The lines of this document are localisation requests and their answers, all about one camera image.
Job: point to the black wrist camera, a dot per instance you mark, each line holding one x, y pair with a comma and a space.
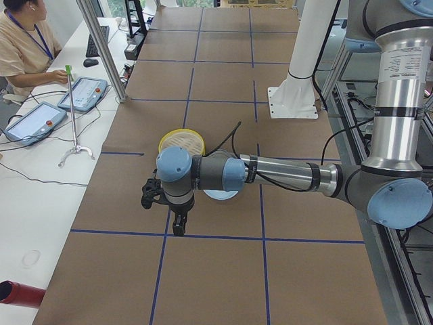
153, 193

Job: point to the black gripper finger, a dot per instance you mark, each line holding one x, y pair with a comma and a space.
179, 225

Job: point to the light blue plate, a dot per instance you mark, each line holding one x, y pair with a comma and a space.
220, 194

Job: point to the metal reacher grabber stick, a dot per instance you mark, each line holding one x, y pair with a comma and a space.
77, 148

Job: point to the yellow bamboo steamer basket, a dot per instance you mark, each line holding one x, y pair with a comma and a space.
180, 144

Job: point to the near teach pendant tablet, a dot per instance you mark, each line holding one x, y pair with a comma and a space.
36, 124

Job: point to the red cylinder tube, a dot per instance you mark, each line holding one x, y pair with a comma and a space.
13, 293

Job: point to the black computer mouse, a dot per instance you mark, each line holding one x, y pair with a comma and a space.
89, 62

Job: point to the far teach pendant tablet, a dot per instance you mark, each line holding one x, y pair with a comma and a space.
87, 92

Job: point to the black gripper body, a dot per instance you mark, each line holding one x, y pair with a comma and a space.
180, 210

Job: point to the person in beige shirt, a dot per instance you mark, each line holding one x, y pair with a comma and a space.
28, 47

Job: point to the teach pendant tablet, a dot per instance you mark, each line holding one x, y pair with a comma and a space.
87, 92
36, 124

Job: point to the aluminium side rail frame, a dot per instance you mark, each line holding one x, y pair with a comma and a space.
387, 185

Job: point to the aluminium frame post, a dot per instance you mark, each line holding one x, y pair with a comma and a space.
92, 23

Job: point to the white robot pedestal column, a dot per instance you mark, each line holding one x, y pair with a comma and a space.
295, 97

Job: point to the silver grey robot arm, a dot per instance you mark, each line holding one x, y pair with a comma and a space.
228, 171

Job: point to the black stand frame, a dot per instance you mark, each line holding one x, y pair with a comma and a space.
137, 30

